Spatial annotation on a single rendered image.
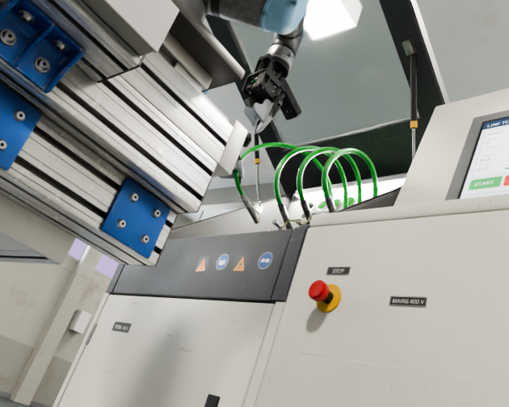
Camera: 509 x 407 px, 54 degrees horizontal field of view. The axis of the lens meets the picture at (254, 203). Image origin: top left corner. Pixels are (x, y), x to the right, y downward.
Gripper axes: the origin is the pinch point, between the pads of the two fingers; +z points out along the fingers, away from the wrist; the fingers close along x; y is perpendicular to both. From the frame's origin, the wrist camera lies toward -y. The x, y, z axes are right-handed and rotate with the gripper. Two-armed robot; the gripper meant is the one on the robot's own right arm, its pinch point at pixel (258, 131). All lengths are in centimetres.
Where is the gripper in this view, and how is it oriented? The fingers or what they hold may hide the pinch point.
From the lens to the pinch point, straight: 128.1
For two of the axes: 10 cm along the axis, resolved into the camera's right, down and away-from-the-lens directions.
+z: -3.1, 8.5, -4.2
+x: 6.9, -1.0, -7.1
